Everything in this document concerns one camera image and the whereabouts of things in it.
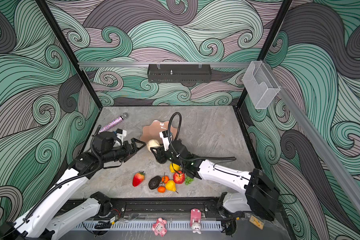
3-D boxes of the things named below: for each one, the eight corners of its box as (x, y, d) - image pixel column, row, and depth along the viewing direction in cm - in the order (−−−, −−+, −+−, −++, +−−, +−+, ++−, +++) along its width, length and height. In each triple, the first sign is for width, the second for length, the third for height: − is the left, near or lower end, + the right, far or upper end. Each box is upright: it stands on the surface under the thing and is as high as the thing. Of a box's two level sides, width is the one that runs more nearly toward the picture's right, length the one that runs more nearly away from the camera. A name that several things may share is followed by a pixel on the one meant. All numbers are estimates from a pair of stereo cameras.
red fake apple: (175, 185, 82) (175, 182, 78) (172, 176, 85) (172, 173, 81) (185, 182, 83) (186, 178, 79) (182, 172, 87) (182, 169, 82)
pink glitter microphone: (99, 132, 106) (97, 129, 103) (126, 115, 117) (125, 112, 114) (101, 134, 104) (99, 132, 102) (128, 116, 116) (127, 114, 113)
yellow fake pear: (165, 188, 81) (164, 186, 78) (167, 180, 83) (167, 178, 81) (177, 193, 79) (177, 191, 77) (180, 184, 82) (180, 182, 79)
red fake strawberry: (133, 186, 82) (131, 184, 79) (135, 174, 87) (134, 171, 84) (143, 186, 82) (141, 184, 79) (144, 174, 87) (143, 171, 84)
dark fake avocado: (148, 187, 82) (146, 184, 78) (155, 176, 86) (154, 173, 82) (154, 191, 81) (153, 189, 77) (161, 180, 85) (161, 177, 81)
